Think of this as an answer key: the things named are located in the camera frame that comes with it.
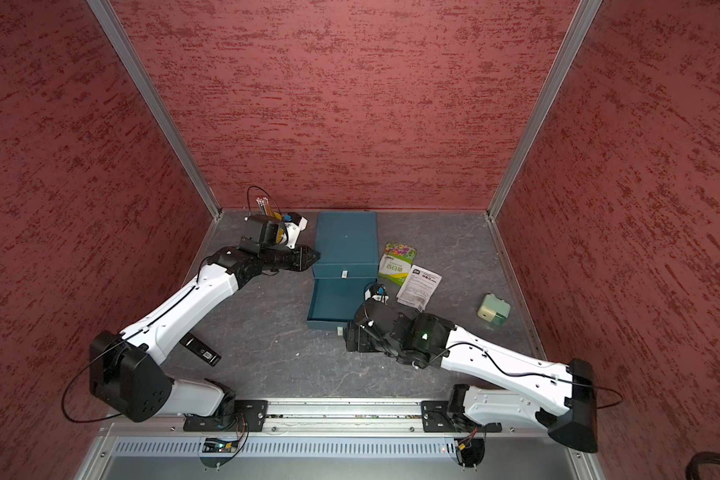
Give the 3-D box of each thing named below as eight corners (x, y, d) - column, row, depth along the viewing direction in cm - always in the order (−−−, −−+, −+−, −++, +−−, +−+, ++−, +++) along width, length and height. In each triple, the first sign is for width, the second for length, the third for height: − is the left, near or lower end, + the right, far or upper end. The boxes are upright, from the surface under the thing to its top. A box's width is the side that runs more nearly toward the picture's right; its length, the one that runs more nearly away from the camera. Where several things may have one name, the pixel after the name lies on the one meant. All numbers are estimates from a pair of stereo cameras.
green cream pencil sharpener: (475, 316, 94) (479, 309, 90) (483, 298, 98) (488, 290, 95) (499, 329, 92) (504, 323, 88) (506, 310, 96) (512, 303, 92)
